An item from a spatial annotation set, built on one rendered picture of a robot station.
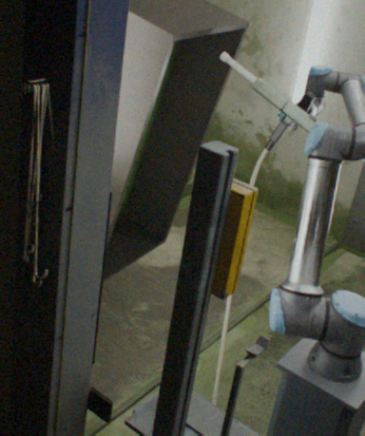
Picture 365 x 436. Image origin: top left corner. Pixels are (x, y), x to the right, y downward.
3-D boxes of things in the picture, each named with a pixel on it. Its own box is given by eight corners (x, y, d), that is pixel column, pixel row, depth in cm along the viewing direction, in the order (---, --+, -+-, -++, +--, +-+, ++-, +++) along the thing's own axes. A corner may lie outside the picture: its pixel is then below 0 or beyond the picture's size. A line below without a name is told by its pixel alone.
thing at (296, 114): (293, 165, 251) (325, 122, 239) (288, 169, 247) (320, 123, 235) (202, 92, 263) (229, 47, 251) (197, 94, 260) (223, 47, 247)
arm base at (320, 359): (369, 365, 229) (376, 343, 225) (348, 390, 215) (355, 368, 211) (322, 340, 239) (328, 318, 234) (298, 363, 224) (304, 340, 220)
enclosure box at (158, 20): (33, 247, 289) (97, -7, 230) (114, 206, 337) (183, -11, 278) (90, 290, 278) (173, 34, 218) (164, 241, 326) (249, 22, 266)
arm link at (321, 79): (336, 66, 266) (329, 94, 271) (309, 61, 267) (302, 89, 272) (338, 70, 258) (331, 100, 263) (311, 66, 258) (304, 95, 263)
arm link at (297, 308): (319, 346, 212) (360, 125, 208) (268, 337, 213) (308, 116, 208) (312, 333, 227) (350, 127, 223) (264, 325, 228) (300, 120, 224)
